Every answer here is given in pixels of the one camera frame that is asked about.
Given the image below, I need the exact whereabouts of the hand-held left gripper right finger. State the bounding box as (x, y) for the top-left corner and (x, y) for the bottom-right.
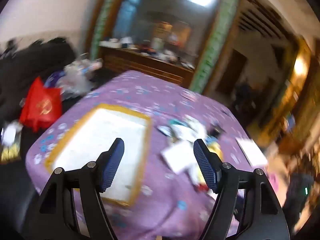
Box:
(194, 139), (290, 240)

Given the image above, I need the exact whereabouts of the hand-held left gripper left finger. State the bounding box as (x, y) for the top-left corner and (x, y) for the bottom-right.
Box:
(24, 137), (125, 240)

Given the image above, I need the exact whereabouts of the white box with gold rim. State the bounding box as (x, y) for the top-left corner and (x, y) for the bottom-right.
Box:
(45, 103), (153, 207)

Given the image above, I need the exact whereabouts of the white plastic packet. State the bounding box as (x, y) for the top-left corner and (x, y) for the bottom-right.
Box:
(161, 141), (200, 176)

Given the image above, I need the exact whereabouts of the printed paper leaflet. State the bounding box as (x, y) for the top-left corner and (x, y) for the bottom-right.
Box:
(172, 116), (208, 141)

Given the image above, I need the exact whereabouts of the white booklet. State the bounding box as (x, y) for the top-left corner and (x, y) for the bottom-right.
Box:
(235, 137), (268, 167)

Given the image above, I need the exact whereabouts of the purple floral tablecloth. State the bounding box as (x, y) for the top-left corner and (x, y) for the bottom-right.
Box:
(26, 70), (269, 238)

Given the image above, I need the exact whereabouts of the red gift bag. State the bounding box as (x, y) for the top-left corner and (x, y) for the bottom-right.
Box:
(19, 77), (62, 133)

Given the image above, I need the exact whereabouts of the pile of clear plastic bags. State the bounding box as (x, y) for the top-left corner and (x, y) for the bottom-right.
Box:
(59, 59), (103, 98)

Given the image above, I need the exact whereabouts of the wooden display shelf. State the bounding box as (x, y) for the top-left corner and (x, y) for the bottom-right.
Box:
(246, 36), (320, 153)

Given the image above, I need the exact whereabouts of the wooden sideboard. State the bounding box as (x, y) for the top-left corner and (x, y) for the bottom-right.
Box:
(99, 42), (195, 87)

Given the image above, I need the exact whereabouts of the clutter on sideboard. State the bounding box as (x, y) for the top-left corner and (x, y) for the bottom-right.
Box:
(101, 36), (195, 69)

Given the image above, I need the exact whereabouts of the black sofa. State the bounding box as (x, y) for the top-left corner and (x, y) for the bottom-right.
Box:
(0, 37), (84, 120)

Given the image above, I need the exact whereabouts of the wood framed glass partition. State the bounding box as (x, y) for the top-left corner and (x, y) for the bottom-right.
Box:
(85, 0), (247, 94)

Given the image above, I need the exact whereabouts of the bamboo painted wall panel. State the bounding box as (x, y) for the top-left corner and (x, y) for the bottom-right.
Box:
(190, 0), (240, 93)

